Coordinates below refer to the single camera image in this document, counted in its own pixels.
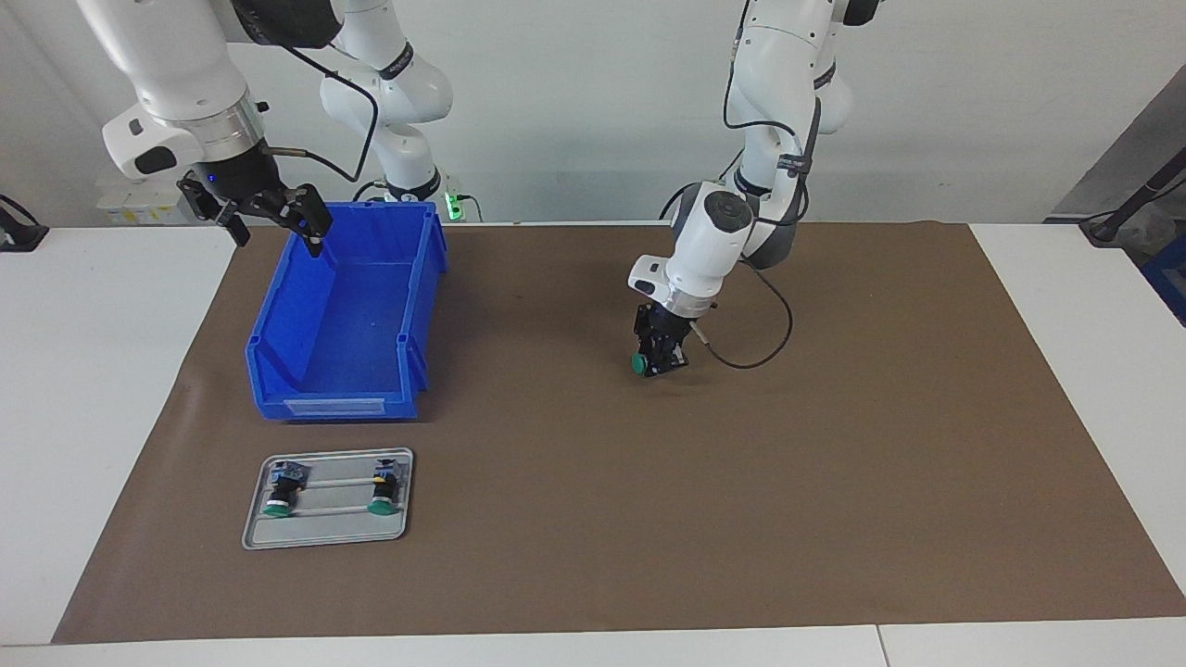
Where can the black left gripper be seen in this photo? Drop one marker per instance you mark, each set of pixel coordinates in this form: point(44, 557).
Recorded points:
point(665, 324)

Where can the blue crate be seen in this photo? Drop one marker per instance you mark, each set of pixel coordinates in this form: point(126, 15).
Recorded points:
point(1169, 278)

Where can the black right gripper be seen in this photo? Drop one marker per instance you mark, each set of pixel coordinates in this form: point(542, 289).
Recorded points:
point(236, 178)

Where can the black clamp mount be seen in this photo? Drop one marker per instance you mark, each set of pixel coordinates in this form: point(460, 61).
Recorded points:
point(18, 236)

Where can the green push button switch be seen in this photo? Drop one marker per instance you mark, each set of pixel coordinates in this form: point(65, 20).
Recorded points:
point(638, 364)

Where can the blue plastic storage bin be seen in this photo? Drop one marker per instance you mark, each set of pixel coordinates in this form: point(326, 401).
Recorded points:
point(352, 333)

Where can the green push button blue base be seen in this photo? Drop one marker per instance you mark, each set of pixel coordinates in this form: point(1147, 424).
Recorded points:
point(281, 486)

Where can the black stand with pole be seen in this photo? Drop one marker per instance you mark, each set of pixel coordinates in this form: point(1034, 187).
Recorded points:
point(1107, 227)

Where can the white boxes with yellow labels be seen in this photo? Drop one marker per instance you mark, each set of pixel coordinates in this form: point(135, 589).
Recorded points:
point(120, 208)

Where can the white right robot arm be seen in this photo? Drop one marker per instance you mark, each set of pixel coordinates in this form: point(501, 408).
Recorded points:
point(171, 56)

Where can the grey metal tray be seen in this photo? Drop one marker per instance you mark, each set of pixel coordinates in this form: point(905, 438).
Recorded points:
point(324, 533)

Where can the brown table mat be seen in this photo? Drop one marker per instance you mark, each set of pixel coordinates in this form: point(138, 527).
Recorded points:
point(695, 482)

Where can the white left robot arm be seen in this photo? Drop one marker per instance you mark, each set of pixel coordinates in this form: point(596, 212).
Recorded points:
point(783, 56)

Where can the green push button yellow mark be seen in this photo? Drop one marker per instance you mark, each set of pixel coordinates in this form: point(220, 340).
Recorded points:
point(383, 486)

